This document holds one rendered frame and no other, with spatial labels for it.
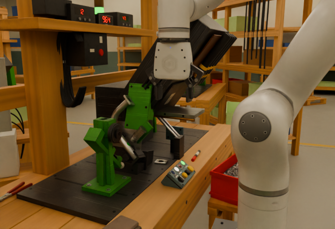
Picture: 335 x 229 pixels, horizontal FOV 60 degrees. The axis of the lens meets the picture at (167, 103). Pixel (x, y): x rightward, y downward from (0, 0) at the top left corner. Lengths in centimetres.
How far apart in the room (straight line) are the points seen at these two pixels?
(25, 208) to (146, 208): 43
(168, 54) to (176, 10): 11
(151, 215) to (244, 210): 35
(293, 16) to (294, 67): 960
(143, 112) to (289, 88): 73
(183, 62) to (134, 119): 62
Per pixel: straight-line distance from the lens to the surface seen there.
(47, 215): 112
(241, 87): 438
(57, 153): 143
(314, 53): 66
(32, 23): 117
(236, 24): 445
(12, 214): 118
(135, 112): 132
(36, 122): 136
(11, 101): 134
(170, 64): 77
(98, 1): 168
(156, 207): 105
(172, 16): 76
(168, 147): 160
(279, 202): 76
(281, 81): 74
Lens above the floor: 144
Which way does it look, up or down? 11 degrees down
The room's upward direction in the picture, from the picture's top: straight up
